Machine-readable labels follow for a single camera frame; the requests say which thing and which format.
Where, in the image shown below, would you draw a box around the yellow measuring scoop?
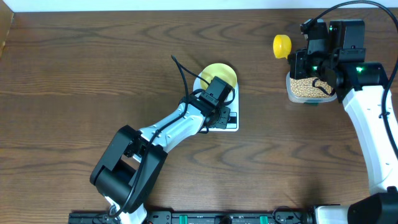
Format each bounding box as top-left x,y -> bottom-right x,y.
273,34 -> 292,58

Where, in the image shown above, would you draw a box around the yellow bowl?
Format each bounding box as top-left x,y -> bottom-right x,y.
200,63 -> 238,88

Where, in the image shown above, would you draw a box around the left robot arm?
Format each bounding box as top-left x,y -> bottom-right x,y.
90,77 -> 235,223

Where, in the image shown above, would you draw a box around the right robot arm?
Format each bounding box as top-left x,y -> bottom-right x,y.
287,19 -> 397,223

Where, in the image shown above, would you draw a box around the white digital kitchen scale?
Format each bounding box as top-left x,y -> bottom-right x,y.
209,84 -> 239,132

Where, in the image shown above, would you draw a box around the soybeans in container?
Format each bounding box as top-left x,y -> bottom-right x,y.
289,77 -> 333,98

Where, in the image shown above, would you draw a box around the clear plastic container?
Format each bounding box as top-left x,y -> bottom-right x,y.
286,73 -> 337,103

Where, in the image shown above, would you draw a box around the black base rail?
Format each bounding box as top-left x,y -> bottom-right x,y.
68,203 -> 349,224

